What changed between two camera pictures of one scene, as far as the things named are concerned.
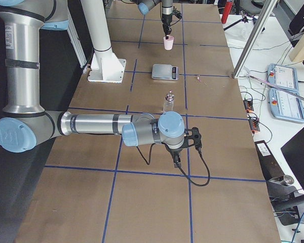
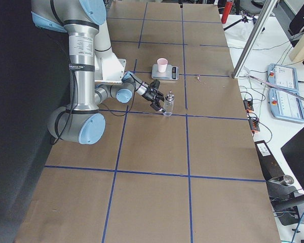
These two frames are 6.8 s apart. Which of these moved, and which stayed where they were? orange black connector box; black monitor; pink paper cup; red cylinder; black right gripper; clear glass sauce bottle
Moved: pink paper cup; black right gripper
Stayed: red cylinder; black monitor; clear glass sauce bottle; orange black connector box
